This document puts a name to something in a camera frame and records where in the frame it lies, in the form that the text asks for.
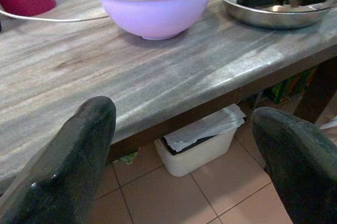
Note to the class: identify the round stainless steel plate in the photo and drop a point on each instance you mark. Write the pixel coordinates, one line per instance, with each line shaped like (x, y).
(263, 19)

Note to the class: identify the white paper sheets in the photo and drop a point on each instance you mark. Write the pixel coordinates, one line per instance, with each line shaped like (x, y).
(210, 126)

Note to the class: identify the large purple plastic bowl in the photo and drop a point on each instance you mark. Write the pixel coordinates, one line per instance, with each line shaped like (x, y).
(152, 11)

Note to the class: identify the white plastic bin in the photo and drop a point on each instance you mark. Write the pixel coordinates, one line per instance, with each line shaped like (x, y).
(200, 155)

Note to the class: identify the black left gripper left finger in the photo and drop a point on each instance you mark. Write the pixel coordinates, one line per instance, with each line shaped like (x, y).
(60, 171)

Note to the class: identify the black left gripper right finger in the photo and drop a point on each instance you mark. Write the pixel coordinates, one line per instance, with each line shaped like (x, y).
(302, 171)

